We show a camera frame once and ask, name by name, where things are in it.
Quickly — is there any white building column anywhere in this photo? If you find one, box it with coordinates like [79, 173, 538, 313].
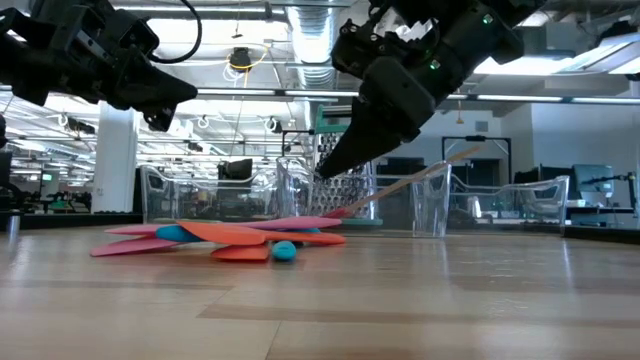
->
[91, 102, 140, 215]

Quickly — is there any silver metal post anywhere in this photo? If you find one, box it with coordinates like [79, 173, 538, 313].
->
[5, 212, 22, 240]

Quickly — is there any grey desktop monitor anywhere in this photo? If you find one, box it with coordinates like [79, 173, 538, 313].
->
[572, 163, 617, 199]

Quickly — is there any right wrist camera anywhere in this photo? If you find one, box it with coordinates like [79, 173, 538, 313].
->
[330, 19, 384, 76]

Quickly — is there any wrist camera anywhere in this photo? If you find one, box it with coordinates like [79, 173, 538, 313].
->
[117, 17, 162, 66]
[330, 19, 384, 76]

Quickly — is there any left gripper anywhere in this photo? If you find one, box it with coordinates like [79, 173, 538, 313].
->
[29, 0, 199, 112]

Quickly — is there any black rack frame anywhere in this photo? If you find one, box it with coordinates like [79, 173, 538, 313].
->
[441, 134, 513, 187]

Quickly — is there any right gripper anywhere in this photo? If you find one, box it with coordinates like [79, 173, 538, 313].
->
[317, 0, 506, 180]

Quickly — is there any blue silicone spoon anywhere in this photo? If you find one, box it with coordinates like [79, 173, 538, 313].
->
[155, 224, 321, 244]

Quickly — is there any silver ceiling air duct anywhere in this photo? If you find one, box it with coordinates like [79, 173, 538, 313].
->
[285, 0, 349, 91]

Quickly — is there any ceiling-hung black camera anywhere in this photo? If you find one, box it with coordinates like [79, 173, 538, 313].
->
[228, 46, 254, 72]

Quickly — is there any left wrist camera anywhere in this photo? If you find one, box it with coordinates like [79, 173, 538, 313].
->
[117, 17, 162, 66]

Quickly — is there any black background monitor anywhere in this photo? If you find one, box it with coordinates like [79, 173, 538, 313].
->
[217, 158, 255, 182]

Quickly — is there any teal metal box grater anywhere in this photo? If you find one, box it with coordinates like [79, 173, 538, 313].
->
[312, 103, 384, 227]

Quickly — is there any black left camera cable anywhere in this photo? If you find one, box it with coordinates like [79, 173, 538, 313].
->
[148, 0, 202, 65]

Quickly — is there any orange silicone spatula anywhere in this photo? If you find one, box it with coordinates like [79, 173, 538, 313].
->
[177, 221, 346, 246]
[210, 244, 271, 262]

